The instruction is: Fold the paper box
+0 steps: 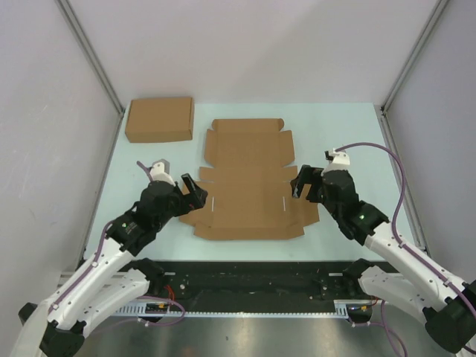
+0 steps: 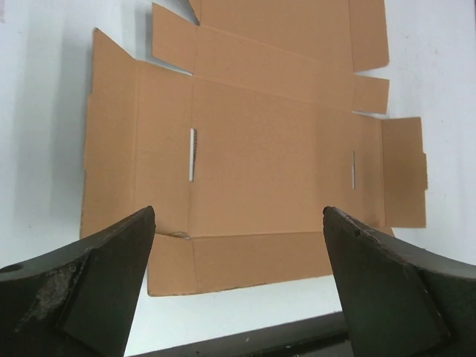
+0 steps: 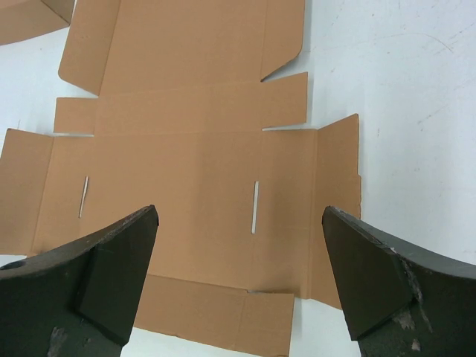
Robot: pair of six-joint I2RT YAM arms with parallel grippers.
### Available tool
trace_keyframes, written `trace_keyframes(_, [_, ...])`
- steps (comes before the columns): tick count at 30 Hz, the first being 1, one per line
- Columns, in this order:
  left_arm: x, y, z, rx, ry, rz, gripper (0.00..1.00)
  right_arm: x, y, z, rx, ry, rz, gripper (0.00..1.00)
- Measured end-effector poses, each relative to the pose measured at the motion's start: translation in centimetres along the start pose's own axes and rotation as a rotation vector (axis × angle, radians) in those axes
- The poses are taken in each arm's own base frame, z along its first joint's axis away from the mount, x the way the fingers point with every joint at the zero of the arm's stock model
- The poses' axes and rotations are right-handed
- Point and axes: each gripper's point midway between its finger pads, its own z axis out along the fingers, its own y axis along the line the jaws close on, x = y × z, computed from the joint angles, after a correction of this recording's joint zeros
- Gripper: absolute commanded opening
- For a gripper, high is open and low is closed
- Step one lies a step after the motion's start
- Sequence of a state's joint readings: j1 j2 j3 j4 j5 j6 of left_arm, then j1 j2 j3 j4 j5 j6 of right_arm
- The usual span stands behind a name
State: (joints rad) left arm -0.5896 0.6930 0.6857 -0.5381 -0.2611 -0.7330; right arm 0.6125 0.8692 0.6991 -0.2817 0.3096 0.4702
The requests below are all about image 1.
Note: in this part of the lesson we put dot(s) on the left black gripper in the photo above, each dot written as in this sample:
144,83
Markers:
196,198

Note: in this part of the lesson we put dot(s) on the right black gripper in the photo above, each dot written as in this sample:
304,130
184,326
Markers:
308,175

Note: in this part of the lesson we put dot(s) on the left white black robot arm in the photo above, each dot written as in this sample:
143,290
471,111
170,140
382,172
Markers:
111,277

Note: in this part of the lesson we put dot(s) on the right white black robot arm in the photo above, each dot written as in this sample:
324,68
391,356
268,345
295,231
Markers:
443,302

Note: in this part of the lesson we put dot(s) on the closed brown cardboard box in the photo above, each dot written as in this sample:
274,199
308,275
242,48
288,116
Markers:
160,120

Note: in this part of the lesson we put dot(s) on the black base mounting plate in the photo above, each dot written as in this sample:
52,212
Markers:
321,279

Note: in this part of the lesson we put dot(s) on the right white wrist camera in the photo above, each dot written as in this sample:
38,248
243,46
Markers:
337,160

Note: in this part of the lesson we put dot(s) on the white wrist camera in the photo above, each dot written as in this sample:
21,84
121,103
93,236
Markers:
337,160
160,171

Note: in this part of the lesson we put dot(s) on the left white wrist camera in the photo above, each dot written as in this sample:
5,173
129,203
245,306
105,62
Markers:
160,171

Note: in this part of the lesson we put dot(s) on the right aluminium frame post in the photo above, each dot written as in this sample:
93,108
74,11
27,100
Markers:
416,50

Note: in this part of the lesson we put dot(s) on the aluminium frame post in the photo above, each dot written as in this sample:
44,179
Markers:
416,50
78,32

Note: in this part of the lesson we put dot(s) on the white slotted cable duct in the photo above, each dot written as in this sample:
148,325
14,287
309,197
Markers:
300,308

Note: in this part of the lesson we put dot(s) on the left aluminium frame post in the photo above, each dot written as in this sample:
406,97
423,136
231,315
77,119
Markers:
78,32

